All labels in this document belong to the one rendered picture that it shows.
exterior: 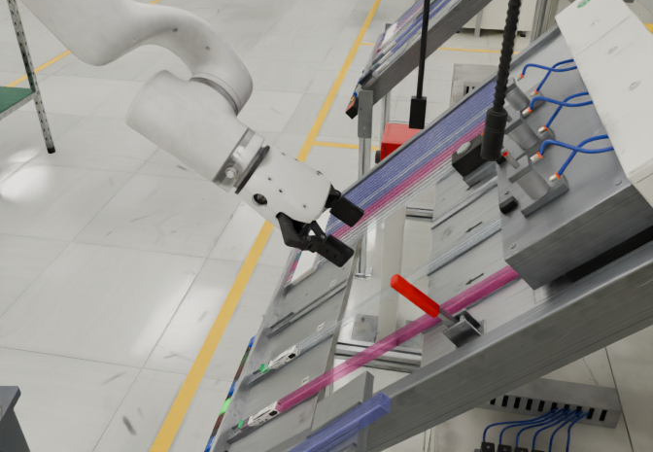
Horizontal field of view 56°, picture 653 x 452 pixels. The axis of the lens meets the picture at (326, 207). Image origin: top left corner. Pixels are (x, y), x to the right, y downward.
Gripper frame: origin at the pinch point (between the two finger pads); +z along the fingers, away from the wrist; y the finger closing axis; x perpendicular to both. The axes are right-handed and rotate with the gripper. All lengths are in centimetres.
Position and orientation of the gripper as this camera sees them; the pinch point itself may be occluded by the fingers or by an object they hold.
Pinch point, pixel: (347, 234)
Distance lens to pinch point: 81.5
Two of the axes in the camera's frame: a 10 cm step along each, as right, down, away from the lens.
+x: -5.5, 6.4, 5.3
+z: 8.1, 5.6, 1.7
